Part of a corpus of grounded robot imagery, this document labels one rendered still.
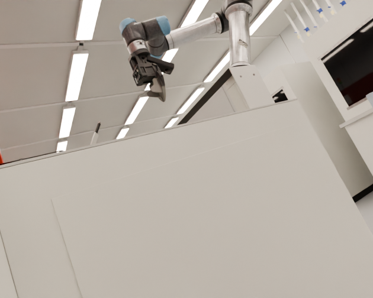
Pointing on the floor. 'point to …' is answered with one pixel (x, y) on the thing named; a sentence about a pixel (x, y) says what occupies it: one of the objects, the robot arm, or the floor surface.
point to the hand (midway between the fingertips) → (164, 98)
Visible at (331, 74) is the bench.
